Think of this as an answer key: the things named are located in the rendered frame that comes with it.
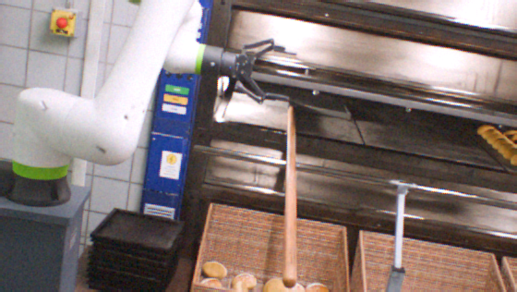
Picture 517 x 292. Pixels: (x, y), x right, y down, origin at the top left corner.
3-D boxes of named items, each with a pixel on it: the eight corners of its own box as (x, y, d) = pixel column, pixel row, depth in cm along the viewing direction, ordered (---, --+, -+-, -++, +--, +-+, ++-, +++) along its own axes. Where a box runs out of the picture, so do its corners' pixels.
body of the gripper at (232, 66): (225, 48, 207) (256, 54, 207) (221, 75, 210) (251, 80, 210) (223, 51, 200) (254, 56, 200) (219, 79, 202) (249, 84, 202)
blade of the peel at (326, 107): (350, 119, 313) (351, 114, 313) (232, 98, 313) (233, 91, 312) (344, 103, 348) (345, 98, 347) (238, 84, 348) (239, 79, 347)
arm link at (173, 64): (157, 72, 210) (151, 66, 199) (164, 31, 211) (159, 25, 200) (201, 79, 210) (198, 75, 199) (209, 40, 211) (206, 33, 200)
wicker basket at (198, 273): (198, 263, 279) (209, 200, 272) (333, 286, 281) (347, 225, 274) (183, 324, 232) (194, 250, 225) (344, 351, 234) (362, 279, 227)
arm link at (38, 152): (55, 188, 147) (65, 103, 142) (-3, 169, 152) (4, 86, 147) (90, 174, 159) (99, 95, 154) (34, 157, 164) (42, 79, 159)
